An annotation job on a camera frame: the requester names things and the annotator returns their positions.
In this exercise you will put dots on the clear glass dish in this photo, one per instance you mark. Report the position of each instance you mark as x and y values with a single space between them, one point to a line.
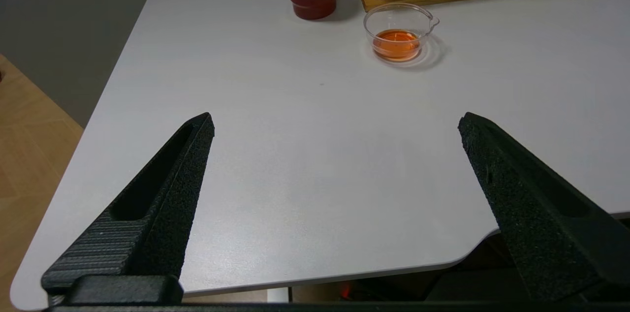
398 44

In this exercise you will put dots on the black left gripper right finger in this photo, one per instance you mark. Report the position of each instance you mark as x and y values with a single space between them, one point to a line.
556 233

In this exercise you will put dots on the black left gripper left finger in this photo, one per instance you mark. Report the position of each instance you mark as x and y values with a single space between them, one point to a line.
113 248

